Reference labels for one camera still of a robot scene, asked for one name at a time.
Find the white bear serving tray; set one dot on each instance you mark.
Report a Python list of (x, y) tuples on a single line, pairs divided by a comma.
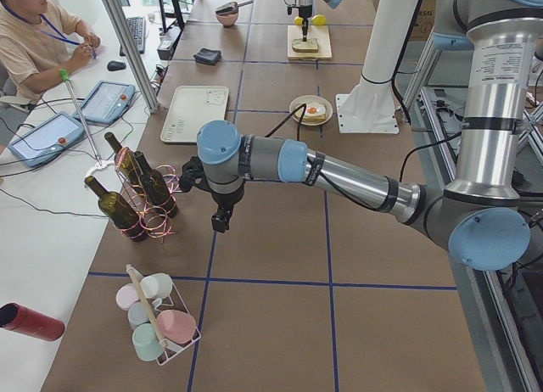
[(192, 107)]

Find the grey cup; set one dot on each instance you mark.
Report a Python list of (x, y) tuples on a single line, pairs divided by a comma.
[(137, 315)]

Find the folded grey cloth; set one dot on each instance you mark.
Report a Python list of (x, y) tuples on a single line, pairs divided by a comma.
[(207, 56)]

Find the dark wine bottle lower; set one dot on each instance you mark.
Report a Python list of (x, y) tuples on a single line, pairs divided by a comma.
[(154, 186)]

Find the red cylinder bottle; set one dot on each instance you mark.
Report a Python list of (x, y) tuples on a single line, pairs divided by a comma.
[(20, 319)]

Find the teach pendant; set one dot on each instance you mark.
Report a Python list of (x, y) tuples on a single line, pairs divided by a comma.
[(45, 142), (106, 102)]

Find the metal rod green tip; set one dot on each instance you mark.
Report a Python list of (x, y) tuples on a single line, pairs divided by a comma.
[(101, 163)]

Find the teach pendant far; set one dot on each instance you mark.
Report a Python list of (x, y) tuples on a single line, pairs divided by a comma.
[(106, 102)]

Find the fried egg toy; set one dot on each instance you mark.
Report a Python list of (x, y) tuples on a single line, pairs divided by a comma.
[(315, 110)]

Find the dark wine bottle upper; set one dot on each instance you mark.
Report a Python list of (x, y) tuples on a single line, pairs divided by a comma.
[(118, 210)]

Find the black keyboard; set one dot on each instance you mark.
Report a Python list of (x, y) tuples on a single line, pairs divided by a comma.
[(137, 28)]

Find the copper wire bottle rack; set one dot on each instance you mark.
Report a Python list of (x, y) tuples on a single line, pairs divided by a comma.
[(154, 219)]

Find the white cup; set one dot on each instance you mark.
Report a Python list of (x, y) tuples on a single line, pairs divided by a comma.
[(158, 285)]

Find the pale pink cup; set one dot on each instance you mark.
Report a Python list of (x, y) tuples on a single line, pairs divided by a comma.
[(126, 296)]

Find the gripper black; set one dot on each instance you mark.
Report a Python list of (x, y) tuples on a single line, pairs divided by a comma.
[(302, 11), (226, 198)]

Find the seated person beige shirt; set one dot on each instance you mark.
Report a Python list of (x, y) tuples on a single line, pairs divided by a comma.
[(39, 38)]

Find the wooden cutting board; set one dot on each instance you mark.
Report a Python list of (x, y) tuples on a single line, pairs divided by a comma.
[(320, 33)]

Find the mint green cup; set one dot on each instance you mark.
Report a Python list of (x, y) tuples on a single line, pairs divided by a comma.
[(146, 343)]

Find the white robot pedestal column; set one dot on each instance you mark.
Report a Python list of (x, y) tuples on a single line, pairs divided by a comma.
[(370, 107)]

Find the white round plate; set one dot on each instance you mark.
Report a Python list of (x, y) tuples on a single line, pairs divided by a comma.
[(300, 102)]

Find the bread slice on plate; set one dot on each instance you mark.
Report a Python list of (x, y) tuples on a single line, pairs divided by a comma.
[(310, 120)]

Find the metal scoop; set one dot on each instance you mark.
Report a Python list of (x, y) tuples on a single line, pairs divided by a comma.
[(231, 7)]

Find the aluminium frame post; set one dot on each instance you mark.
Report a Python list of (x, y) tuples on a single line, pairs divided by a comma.
[(118, 19)]

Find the bread slice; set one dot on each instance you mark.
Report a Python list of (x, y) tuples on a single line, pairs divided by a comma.
[(310, 45), (310, 120)]

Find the yellow lemon far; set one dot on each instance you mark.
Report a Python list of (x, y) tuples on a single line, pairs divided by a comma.
[(319, 20)]

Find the dark wine bottle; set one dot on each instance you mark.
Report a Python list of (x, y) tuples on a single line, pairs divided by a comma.
[(154, 186), (118, 210), (124, 162)]

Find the white wire cup rack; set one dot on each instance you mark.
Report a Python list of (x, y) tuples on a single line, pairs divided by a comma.
[(154, 307)]

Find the black computer mouse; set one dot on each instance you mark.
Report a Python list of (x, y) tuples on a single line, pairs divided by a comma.
[(115, 65)]

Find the pink bowl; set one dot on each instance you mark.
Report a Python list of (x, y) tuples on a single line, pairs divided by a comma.
[(227, 18)]

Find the teach pendant near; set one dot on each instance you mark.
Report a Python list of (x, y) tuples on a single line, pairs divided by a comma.
[(45, 142)]

